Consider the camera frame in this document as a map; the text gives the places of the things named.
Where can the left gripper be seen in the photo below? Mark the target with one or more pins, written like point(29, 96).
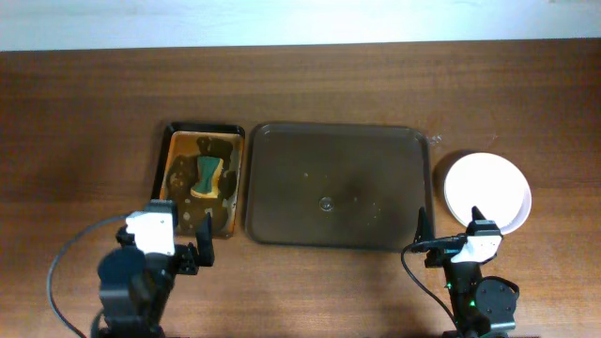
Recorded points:
point(186, 258)

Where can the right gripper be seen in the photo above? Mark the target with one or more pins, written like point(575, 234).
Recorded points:
point(447, 246)

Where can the pink plate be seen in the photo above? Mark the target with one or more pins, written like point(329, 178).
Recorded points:
point(491, 183)

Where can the green yellow sponge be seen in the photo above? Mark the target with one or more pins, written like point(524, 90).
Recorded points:
point(209, 172)

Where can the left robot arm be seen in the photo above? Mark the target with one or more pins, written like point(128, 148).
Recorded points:
point(136, 279)

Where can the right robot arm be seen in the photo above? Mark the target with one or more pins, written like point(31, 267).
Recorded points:
point(480, 306)

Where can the small black water tray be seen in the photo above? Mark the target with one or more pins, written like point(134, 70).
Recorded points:
point(182, 143)

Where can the large brown serving tray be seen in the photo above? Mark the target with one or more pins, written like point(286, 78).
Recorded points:
point(337, 186)

